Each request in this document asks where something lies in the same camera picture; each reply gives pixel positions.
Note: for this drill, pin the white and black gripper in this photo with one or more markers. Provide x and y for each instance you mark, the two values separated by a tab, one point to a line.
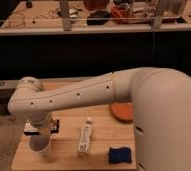
51	128

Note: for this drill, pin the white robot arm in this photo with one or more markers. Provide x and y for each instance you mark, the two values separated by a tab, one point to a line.
161	99

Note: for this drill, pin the white ceramic cup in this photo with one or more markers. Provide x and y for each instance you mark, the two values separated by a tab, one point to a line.
40	143

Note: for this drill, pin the white tube with cap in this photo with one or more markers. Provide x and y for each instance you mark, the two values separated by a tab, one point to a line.
85	138

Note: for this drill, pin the wooden cutting board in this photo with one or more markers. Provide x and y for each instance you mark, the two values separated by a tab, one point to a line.
62	156

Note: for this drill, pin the blue sponge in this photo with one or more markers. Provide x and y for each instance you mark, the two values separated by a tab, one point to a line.
119	155

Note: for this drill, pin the orange round plate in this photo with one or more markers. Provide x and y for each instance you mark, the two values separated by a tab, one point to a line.
122	111

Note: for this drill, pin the black computer mouse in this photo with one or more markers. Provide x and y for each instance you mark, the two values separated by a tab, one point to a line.
98	17

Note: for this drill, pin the grey metal post left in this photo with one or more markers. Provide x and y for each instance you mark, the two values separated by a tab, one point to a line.
64	7

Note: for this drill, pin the grey metal post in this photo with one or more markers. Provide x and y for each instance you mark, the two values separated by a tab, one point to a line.
64	7
159	13

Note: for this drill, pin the grey metal post right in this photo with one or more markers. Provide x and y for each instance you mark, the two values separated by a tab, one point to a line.
159	13

